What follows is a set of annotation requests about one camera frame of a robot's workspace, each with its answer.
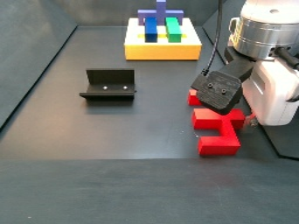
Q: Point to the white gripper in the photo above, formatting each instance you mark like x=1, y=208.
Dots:
x=269, y=91

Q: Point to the red E-shaped block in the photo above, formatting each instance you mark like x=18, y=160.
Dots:
x=224, y=144

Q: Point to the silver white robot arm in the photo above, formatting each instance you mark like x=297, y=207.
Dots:
x=264, y=34

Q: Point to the yellow base board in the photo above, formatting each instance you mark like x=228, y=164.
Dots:
x=161, y=50

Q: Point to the green bar block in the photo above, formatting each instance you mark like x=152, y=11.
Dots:
x=173, y=30

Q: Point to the purple E-shaped block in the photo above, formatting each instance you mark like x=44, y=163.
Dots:
x=160, y=13

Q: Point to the blue bar block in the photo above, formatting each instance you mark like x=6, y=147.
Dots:
x=149, y=30

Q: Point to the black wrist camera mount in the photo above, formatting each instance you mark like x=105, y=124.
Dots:
x=219, y=87

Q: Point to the black angle bracket stand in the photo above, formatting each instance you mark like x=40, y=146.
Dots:
x=109, y=84

